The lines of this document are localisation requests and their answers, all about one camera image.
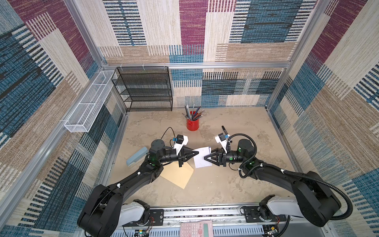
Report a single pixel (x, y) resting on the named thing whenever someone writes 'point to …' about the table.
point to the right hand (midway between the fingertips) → (207, 158)
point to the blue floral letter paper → (199, 159)
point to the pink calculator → (197, 229)
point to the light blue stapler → (132, 160)
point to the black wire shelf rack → (144, 88)
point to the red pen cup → (192, 125)
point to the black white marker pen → (224, 130)
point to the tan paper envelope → (178, 176)
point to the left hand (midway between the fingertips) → (198, 153)
